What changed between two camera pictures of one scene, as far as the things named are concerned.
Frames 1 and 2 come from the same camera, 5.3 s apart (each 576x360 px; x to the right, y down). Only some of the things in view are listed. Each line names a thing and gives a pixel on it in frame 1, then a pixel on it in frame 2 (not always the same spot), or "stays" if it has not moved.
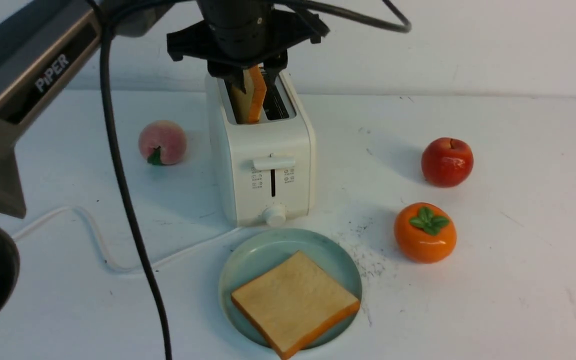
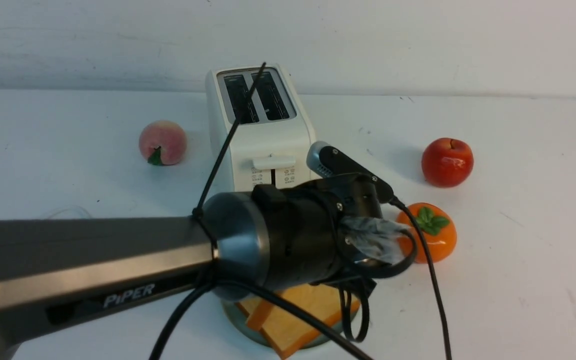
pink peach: (162, 142) stays
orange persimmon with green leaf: (425, 232) stays
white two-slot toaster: (268, 167) stays
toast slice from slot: (248, 106) -> (258, 309)
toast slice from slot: (293, 303) stays
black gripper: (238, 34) -> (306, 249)
